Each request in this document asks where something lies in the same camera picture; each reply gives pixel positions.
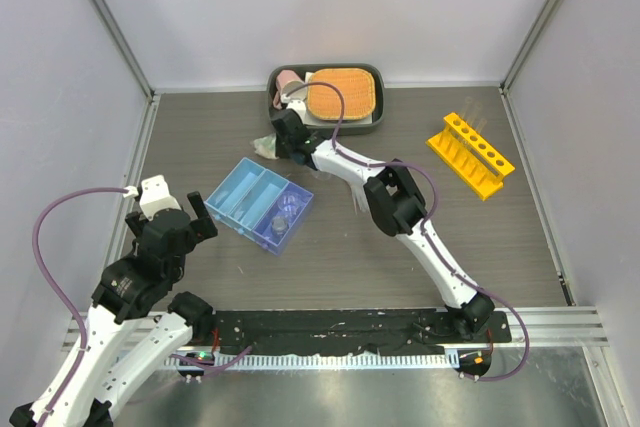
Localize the plastic glove packet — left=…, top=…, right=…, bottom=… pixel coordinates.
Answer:
left=251, top=133, right=278, bottom=160

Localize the clear glass beaker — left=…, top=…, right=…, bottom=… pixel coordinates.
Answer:
left=277, top=191, right=305, bottom=219

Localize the blue three-compartment organizer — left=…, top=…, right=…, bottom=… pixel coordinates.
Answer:
left=205, top=158, right=314, bottom=256

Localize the clear glass stoppered bottle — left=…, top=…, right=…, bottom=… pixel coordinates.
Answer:
left=270, top=215, right=290, bottom=243

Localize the bundle of plastic pipettes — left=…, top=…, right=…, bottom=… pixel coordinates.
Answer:
left=349, top=183, right=369, bottom=213

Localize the clear glass test tube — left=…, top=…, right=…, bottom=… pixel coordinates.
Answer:
left=476, top=118, right=487, bottom=138
left=461, top=97, right=476, bottom=127
left=471, top=102, right=485, bottom=133

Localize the yellow test tube rack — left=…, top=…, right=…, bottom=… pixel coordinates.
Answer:
left=426, top=112, right=515, bottom=201

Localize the clear plastic funnel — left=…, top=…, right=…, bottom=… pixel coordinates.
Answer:
left=311, top=170, right=331, bottom=181

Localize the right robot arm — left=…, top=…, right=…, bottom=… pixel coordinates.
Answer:
left=271, top=109, right=495, bottom=342

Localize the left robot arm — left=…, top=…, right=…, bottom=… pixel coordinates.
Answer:
left=9, top=191, right=218, bottom=426

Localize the orange woven basket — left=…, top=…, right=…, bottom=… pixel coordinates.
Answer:
left=306, top=68, right=377, bottom=121

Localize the pink ceramic mug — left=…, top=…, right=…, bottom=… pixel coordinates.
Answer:
left=272, top=69, right=308, bottom=109

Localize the dark green plastic tray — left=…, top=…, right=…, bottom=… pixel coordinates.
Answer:
left=266, top=63, right=384, bottom=135

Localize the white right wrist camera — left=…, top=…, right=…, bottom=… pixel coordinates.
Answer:
left=280, top=94, right=307, bottom=123

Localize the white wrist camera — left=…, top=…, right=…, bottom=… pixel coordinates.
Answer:
left=280, top=94, right=307, bottom=123
left=123, top=175, right=182, bottom=221

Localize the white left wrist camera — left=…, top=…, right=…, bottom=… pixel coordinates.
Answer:
left=123, top=175, right=182, bottom=221

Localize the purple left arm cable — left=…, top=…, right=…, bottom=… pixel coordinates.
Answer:
left=32, top=186, right=136, bottom=418

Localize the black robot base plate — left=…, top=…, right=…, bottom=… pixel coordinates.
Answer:
left=187, top=308, right=512, bottom=357

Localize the white slotted cable duct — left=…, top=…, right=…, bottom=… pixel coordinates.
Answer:
left=169, top=351, right=460, bottom=372

